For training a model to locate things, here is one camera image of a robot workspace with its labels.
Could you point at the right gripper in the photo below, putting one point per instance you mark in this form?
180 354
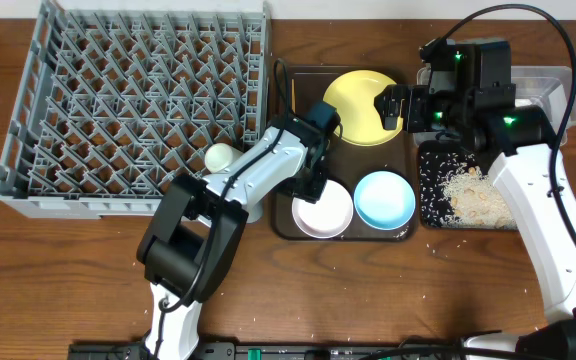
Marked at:
413 97

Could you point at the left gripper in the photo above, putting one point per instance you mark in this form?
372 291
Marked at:
313 194

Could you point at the light blue bowl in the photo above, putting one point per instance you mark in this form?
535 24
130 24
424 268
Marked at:
384 200

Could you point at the rice food waste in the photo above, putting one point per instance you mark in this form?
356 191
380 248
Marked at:
473 197

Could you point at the white cup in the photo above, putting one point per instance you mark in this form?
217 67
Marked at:
219 156

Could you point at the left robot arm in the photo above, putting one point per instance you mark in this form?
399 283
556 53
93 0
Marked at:
190 242

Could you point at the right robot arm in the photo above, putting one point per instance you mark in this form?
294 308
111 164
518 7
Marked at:
470 95

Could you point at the black waste tray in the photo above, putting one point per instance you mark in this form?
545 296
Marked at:
433 185

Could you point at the grey dishwasher rack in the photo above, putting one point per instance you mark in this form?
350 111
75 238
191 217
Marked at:
113 105

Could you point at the dark brown serving tray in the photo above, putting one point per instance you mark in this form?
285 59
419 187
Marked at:
347 164

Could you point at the yellow plate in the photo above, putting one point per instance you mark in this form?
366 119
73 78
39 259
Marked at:
352 95

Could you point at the right wooden chopstick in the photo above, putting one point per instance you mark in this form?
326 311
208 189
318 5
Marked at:
293 96

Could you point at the clear plastic bin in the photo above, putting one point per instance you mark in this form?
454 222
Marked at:
545 86

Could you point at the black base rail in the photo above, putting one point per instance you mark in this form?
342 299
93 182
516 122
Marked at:
230 351

